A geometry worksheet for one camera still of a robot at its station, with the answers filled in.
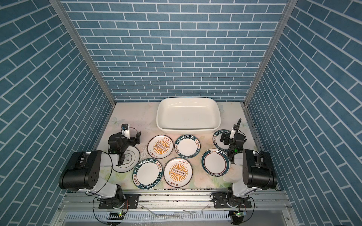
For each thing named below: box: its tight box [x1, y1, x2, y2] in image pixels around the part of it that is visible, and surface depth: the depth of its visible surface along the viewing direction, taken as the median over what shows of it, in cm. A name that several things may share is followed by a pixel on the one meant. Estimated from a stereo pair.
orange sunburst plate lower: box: [163, 157, 194, 189], surface depth 85 cm
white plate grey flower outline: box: [112, 145, 140, 173], surface depth 90 cm
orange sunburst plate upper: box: [147, 134, 174, 160], surface depth 96 cm
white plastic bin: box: [156, 97, 222, 135], surface depth 114 cm
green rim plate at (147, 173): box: [131, 158, 164, 190], surface depth 85 cm
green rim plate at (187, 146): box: [174, 134, 201, 159], surface depth 96 cm
